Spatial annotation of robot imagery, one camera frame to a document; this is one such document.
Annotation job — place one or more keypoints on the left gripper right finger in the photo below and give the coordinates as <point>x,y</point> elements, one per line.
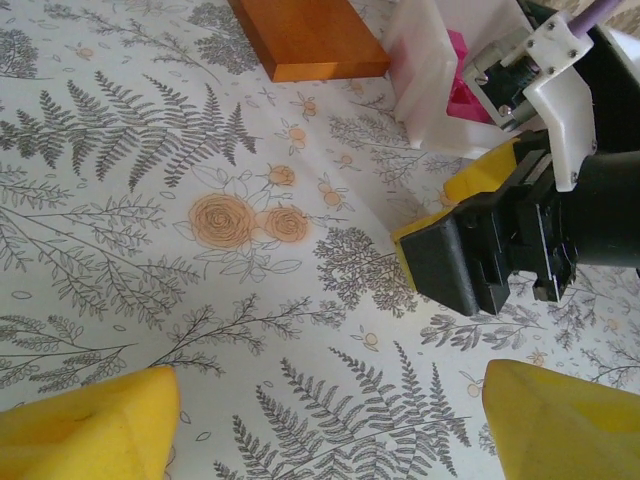
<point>575,440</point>

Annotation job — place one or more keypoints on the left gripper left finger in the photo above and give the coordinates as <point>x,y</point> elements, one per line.
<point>75,440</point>

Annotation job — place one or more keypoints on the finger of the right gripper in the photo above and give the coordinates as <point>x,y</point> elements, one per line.
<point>485,170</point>
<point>445,260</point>

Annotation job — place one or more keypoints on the pink lego brick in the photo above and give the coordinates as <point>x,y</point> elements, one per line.
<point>467,102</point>
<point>457,45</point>

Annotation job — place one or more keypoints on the white plastic bin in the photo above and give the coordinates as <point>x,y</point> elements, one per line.
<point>425,75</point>

